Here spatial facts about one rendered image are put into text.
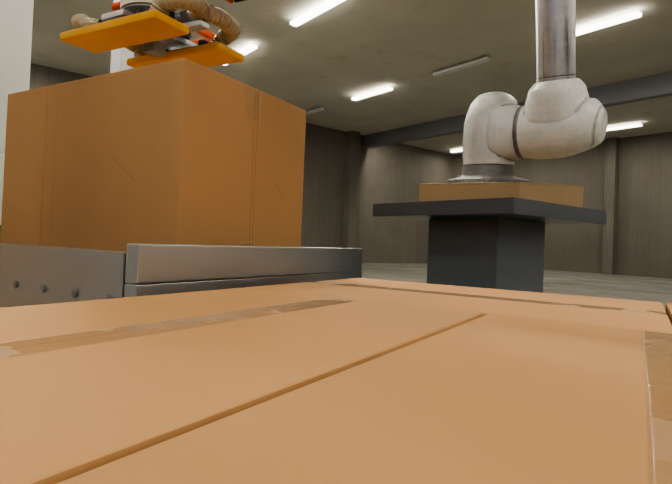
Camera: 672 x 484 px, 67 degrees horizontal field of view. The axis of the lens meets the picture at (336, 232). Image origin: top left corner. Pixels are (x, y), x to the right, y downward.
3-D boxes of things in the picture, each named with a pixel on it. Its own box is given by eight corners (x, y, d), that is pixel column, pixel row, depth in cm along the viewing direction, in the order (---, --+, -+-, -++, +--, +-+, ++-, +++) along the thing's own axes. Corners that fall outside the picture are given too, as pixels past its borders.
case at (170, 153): (-2, 259, 121) (7, 93, 122) (138, 258, 156) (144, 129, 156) (174, 277, 91) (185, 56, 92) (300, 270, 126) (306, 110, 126)
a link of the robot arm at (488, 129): (475, 168, 168) (477, 101, 167) (530, 166, 156) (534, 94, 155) (452, 164, 156) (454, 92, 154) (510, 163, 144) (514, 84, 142)
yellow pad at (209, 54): (125, 65, 140) (126, 47, 140) (155, 76, 148) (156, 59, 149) (217, 48, 123) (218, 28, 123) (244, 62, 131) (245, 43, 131)
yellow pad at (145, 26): (58, 40, 123) (59, 19, 123) (96, 54, 132) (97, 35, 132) (153, 17, 106) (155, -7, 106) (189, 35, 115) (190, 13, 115)
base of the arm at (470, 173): (479, 185, 173) (479, 169, 172) (532, 184, 153) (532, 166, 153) (437, 184, 164) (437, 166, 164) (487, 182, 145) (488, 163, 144)
